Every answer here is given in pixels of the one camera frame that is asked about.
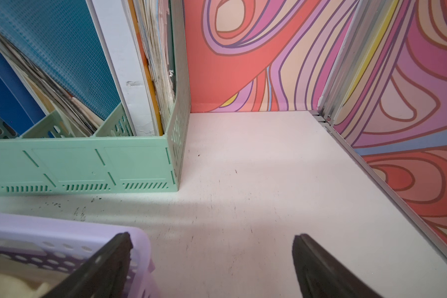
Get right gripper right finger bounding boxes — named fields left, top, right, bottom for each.
left=292, top=233, right=380, bottom=298

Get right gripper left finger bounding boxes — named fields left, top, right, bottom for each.
left=44, top=232, right=133, bottom=298

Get lilac perforated plastic basket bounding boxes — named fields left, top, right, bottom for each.
left=0, top=214, right=161, bottom=298

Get beige grey striped cloth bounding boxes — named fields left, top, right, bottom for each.
left=0, top=256, right=69, bottom=298

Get mint green file organizer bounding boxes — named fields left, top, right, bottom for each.
left=0, top=1, right=191, bottom=196

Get books and folders in organizer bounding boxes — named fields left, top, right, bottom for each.
left=0, top=1, right=175, bottom=137

